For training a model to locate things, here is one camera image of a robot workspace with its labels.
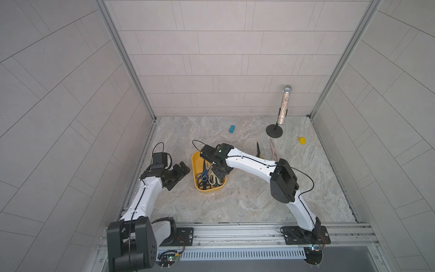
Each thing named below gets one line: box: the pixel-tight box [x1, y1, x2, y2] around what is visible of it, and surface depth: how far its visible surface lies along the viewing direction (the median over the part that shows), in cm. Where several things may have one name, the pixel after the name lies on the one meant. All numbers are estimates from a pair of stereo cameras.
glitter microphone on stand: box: [265, 85, 293, 139], surface depth 96 cm
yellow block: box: [297, 137, 307, 145], surface depth 107 cm
